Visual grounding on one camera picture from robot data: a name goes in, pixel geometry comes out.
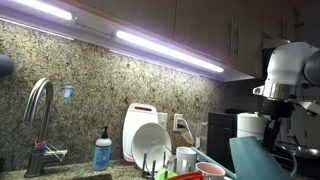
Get silver kitchen faucet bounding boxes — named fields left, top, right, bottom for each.
left=22, top=77, right=69, bottom=178

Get steel frying pan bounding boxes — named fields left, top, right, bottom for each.
left=275, top=135, right=320, bottom=159

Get blue soap dispenser bottle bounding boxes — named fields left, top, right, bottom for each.
left=92, top=126, right=112, bottom=170

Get wooden upper cabinets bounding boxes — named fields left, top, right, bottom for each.
left=63, top=0, right=298, bottom=79

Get pink white mug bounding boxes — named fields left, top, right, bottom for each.
left=195, top=162, right=225, bottom=180

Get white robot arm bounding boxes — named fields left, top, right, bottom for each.
left=253, top=42, right=320, bottom=147

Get under-cabinet light bar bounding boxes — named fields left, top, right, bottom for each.
left=115, top=30, right=224, bottom=73
left=13, top=0, right=73, bottom=20

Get white light switch plate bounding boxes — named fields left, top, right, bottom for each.
left=157, top=112, right=167, bottom=128

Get metal dish rack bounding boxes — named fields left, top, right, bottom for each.
left=141, top=151, right=177, bottom=180

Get clear glass water tank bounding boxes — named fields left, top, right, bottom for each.
left=195, top=122, right=208, bottom=153

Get white pink cutting board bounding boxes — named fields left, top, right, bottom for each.
left=122, top=103, right=158, bottom=162

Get green plastic bowl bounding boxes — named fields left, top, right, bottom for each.
left=155, top=167, right=177, bottom=180

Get right under-cabinet light bar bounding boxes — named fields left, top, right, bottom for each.
left=115, top=30, right=224, bottom=73

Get white plug with cable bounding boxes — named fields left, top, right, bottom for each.
left=177, top=119, right=194, bottom=146

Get small white plate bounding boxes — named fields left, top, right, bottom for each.
left=146, top=145, right=172, bottom=172

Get left under-cabinet light bar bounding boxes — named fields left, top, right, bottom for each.
left=13, top=0, right=73, bottom=20

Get white wall outlet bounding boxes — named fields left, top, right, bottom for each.
left=173, top=114, right=183, bottom=132

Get dark round wall object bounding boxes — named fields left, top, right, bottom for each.
left=0, top=54, right=14, bottom=77

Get large white bowl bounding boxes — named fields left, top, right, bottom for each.
left=131, top=123, right=172, bottom=169

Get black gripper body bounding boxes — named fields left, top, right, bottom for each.
left=261, top=99, right=295, bottom=147

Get range hood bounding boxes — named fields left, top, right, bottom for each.
left=262, top=32, right=290, bottom=57

